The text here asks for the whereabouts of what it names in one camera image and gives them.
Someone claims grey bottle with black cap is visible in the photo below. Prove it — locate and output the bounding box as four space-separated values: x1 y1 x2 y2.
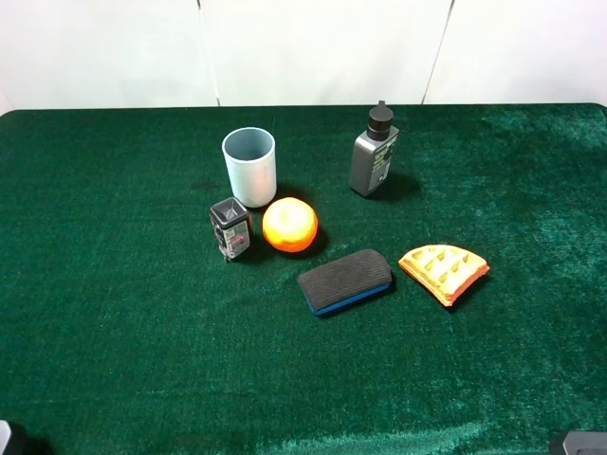
349 100 399 197

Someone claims orange fruit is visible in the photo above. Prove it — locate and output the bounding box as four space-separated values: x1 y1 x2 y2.
262 197 319 253

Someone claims orange waffle piece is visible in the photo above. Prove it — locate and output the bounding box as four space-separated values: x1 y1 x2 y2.
398 245 489 307

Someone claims light blue cylindrical cup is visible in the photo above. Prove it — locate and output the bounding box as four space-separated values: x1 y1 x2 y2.
222 127 277 209

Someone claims grey object bottom right corner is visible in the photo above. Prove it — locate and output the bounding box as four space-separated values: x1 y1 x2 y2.
549 431 607 455

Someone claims black and blue eraser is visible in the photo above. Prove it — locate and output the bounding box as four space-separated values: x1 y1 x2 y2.
298 249 393 317

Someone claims small black ink cartridge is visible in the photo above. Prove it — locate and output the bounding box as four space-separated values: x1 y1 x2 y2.
210 196 252 262

